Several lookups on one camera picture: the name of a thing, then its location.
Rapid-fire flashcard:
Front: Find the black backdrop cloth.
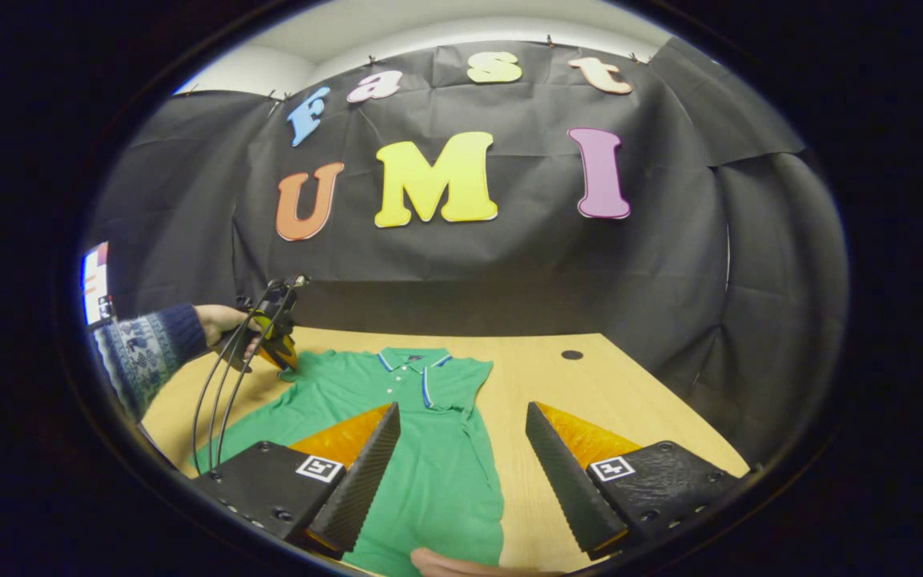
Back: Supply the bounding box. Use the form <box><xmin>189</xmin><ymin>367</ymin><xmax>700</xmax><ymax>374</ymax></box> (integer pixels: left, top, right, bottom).
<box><xmin>85</xmin><ymin>36</ymin><xmax>851</xmax><ymax>466</ymax></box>

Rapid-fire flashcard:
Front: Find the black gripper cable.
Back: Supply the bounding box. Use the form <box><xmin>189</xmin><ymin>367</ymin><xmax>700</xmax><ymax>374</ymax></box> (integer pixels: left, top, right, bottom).
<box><xmin>191</xmin><ymin>280</ymin><xmax>278</xmax><ymax>475</ymax></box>
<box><xmin>216</xmin><ymin>279</ymin><xmax>304</xmax><ymax>470</ymax></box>
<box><xmin>207</xmin><ymin>282</ymin><xmax>290</xmax><ymax>472</ymax></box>

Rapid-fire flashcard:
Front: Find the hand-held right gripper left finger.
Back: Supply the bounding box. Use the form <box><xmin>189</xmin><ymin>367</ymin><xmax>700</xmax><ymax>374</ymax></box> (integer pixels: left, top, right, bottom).
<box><xmin>191</xmin><ymin>402</ymin><xmax>402</xmax><ymax>560</ymax></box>

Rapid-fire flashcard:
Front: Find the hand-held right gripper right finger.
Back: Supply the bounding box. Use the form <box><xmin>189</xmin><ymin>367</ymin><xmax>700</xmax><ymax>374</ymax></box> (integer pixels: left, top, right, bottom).
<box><xmin>524</xmin><ymin>401</ymin><xmax>755</xmax><ymax>562</ymax></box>

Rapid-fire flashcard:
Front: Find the green T-shirt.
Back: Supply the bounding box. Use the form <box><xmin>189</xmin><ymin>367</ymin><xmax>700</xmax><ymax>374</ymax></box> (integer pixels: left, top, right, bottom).
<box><xmin>193</xmin><ymin>346</ymin><xmax>506</xmax><ymax>577</ymax></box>

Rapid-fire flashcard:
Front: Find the bright coloured screen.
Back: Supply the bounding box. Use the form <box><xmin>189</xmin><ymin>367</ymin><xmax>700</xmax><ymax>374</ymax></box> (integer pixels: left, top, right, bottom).
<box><xmin>81</xmin><ymin>240</ymin><xmax>115</xmax><ymax>325</ymax></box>

